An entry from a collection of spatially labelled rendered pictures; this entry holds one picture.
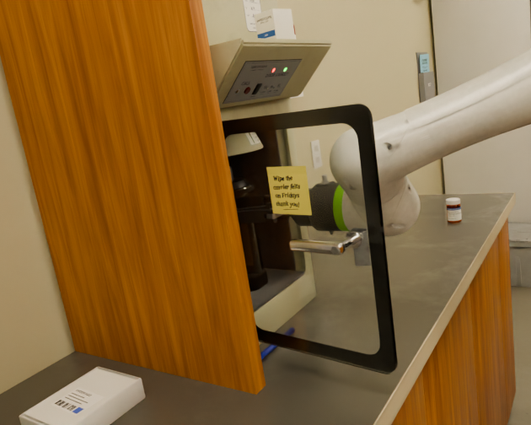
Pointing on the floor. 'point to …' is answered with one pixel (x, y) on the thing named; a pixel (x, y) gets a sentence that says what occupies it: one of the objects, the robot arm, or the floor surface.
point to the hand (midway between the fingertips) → (234, 207)
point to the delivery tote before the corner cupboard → (524, 251)
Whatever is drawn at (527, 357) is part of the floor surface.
